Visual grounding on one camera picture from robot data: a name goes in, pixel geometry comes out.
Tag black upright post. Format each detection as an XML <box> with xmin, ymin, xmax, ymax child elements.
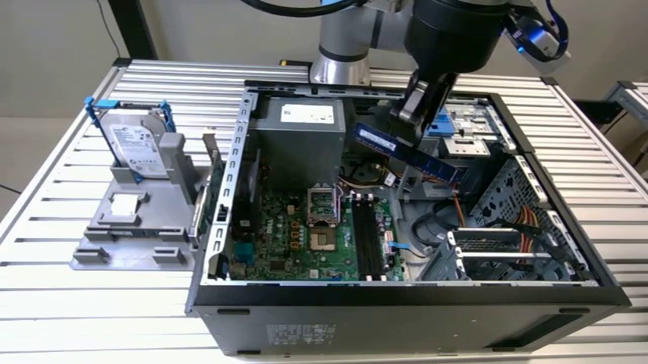
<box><xmin>107</xmin><ymin>0</ymin><xmax>159</xmax><ymax>61</ymax></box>

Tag grey power supply unit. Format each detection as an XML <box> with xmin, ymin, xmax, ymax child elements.
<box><xmin>251</xmin><ymin>96</ymin><xmax>348</xmax><ymax>190</ymax></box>

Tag hard disk in blue carrier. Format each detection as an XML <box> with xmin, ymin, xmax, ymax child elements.
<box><xmin>83</xmin><ymin>96</ymin><xmax>178</xmax><ymax>184</ymax></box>

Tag black PC case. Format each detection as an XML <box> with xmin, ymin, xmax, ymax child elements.
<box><xmin>185</xmin><ymin>78</ymin><xmax>634</xmax><ymax>357</ymax></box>

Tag black RAM slot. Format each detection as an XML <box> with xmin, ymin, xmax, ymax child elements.
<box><xmin>352</xmin><ymin>196</ymin><xmax>370</xmax><ymax>281</ymax></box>
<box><xmin>370</xmin><ymin>196</ymin><xmax>389</xmax><ymax>281</ymax></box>
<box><xmin>365</xmin><ymin>196</ymin><xmax>382</xmax><ymax>281</ymax></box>
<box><xmin>358</xmin><ymin>196</ymin><xmax>376</xmax><ymax>281</ymax></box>

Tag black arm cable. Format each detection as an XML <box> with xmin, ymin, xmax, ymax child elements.
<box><xmin>241</xmin><ymin>0</ymin><xmax>370</xmax><ymax>19</ymax></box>

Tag blue drive latch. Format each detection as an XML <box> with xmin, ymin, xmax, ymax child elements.
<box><xmin>426</xmin><ymin>105</ymin><xmax>453</xmax><ymax>138</ymax></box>

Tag yellow red power wires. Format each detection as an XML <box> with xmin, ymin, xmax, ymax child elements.
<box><xmin>508</xmin><ymin>206</ymin><xmax>541</xmax><ymax>266</ymax></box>

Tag black round cooler fan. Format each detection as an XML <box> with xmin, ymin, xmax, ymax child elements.
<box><xmin>348</xmin><ymin>161</ymin><xmax>392</xmax><ymax>187</ymax></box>

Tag thin data cable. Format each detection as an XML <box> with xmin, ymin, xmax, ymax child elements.
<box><xmin>385</xmin><ymin>240</ymin><xmax>432</xmax><ymax>256</ymax></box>

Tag metal socket cover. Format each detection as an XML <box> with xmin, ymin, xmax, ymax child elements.
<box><xmin>306</xmin><ymin>181</ymin><xmax>341</xmax><ymax>228</ymax></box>

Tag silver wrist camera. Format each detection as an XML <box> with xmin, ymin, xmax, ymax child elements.
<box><xmin>504</xmin><ymin>0</ymin><xmax>573</xmax><ymax>75</ymax></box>

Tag black case fan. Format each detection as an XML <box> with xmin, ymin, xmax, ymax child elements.
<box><xmin>241</xmin><ymin>148</ymin><xmax>266</xmax><ymax>209</ymax></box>

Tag metal disk bay cage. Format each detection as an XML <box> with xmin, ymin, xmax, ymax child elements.
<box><xmin>417</xmin><ymin>153</ymin><xmax>604</xmax><ymax>284</ymax></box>

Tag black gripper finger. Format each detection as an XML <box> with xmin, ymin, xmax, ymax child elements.
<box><xmin>388</xmin><ymin>70</ymin><xmax>460</xmax><ymax>143</ymax></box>

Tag grey parts rack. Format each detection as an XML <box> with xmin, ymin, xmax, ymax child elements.
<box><xmin>68</xmin><ymin>131</ymin><xmax>227</xmax><ymax>272</ymax></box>

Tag RAM stick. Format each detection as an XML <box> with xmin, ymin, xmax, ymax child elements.
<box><xmin>352</xmin><ymin>121</ymin><xmax>465</xmax><ymax>184</ymax></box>

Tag aluminium side table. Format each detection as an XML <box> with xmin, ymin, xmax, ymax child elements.
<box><xmin>601</xmin><ymin>80</ymin><xmax>648</xmax><ymax>126</ymax></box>

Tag green motherboard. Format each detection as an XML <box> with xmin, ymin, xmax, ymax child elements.
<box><xmin>227</xmin><ymin>188</ymin><xmax>408</xmax><ymax>282</ymax></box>

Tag orange data cable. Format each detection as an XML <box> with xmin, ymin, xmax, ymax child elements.
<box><xmin>452</xmin><ymin>189</ymin><xmax>468</xmax><ymax>228</ymax></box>

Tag green graphics card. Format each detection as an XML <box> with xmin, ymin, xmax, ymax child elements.
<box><xmin>190</xmin><ymin>127</ymin><xmax>227</xmax><ymax>246</ymax></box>

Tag CPU socket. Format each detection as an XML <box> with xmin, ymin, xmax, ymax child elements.
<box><xmin>308</xmin><ymin>226</ymin><xmax>341</xmax><ymax>254</ymax></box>

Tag silver CPU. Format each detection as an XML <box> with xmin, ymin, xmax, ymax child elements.
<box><xmin>108</xmin><ymin>194</ymin><xmax>141</xmax><ymax>218</ymax></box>

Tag black cable loop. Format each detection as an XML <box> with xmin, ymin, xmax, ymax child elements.
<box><xmin>410</xmin><ymin>209</ymin><xmax>453</xmax><ymax>256</ymax></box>

